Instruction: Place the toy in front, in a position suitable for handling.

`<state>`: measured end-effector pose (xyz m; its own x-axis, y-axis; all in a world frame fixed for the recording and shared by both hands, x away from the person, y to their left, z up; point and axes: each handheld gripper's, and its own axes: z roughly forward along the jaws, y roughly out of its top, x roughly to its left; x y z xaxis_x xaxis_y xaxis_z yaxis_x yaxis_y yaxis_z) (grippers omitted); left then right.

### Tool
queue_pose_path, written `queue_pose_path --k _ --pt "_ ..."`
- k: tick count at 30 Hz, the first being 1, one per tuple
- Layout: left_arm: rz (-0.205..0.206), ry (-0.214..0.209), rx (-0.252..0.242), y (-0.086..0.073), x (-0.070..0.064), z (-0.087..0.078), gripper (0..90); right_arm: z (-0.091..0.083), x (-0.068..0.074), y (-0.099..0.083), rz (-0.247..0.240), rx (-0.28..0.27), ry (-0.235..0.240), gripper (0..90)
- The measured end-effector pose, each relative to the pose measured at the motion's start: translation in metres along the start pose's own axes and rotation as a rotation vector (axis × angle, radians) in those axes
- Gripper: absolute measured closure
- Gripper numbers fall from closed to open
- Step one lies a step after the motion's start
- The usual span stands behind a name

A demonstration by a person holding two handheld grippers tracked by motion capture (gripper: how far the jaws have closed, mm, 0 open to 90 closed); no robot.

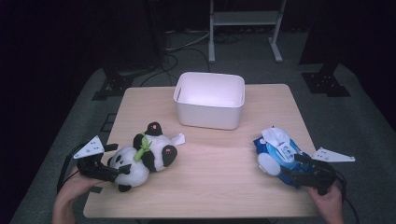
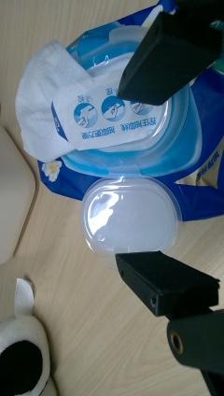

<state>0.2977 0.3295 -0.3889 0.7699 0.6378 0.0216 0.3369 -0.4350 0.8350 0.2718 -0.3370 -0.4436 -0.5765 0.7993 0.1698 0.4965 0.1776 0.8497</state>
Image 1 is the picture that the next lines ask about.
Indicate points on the panda plush toy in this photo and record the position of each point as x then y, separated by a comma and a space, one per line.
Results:
155, 149

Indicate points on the white plastic bin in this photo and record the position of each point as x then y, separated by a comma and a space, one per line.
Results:
210, 102

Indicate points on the white metal stand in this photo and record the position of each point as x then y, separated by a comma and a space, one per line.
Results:
246, 18

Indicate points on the person's right hand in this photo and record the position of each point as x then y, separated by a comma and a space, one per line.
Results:
331, 207

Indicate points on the black tape strip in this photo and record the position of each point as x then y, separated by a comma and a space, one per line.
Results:
96, 189

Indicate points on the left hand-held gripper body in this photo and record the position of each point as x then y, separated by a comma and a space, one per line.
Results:
93, 169

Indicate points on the white wet wipe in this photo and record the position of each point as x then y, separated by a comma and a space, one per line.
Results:
275, 135

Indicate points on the black stand base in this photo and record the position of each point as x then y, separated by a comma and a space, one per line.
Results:
113, 85
325, 82

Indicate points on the person's left hand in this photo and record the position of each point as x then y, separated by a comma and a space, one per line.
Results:
73, 188

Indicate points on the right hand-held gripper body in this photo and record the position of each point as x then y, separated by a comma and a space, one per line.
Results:
320, 179

